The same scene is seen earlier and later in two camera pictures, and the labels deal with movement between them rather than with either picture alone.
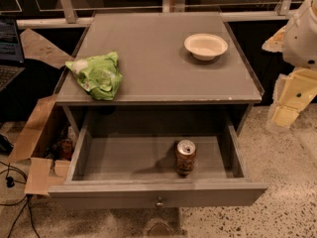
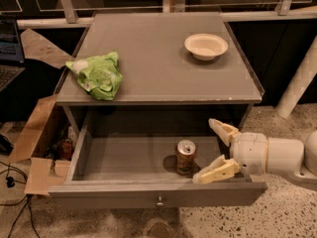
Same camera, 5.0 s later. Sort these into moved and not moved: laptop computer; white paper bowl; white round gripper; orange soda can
Moved: white round gripper
Not moved: laptop computer; orange soda can; white paper bowl
